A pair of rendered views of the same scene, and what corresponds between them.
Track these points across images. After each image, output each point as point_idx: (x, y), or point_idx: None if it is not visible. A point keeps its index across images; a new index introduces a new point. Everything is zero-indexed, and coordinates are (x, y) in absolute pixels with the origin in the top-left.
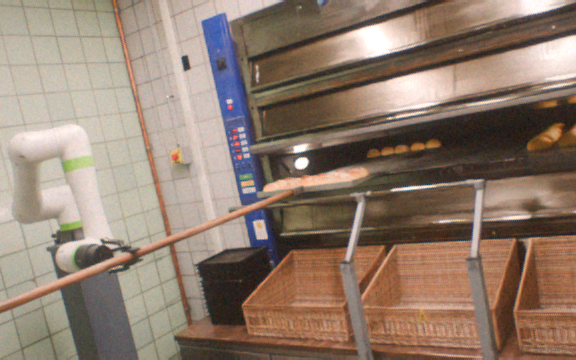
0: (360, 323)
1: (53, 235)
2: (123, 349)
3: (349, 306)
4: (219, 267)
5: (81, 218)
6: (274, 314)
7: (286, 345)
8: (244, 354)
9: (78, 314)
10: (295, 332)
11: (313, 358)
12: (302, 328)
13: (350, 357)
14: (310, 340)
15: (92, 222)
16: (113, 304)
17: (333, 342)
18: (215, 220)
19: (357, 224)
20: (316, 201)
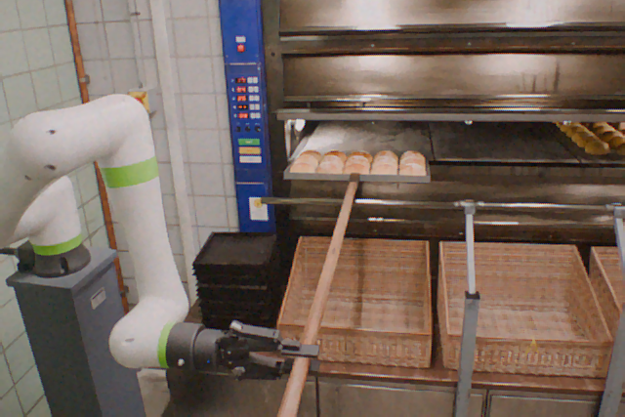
0: (473, 360)
1: (5, 251)
2: (131, 409)
3: (464, 343)
4: (232, 270)
5: (139, 266)
6: (326, 336)
7: (347, 374)
8: (276, 381)
9: (68, 379)
10: (354, 356)
11: (381, 388)
12: (365, 353)
13: (434, 388)
14: (375, 366)
15: (161, 272)
16: None
17: (408, 369)
18: (336, 254)
19: (473, 244)
20: (405, 205)
